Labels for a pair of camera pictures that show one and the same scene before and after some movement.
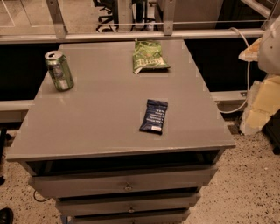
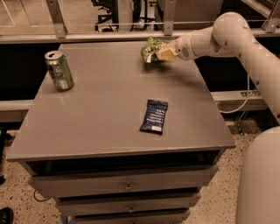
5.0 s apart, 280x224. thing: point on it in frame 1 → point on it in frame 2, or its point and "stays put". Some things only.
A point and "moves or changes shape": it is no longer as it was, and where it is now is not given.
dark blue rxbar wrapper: x=154 y=116 stays put
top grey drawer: x=157 y=180 stays put
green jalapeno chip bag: x=148 y=54 moves or changes shape
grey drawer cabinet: x=122 y=133 stays put
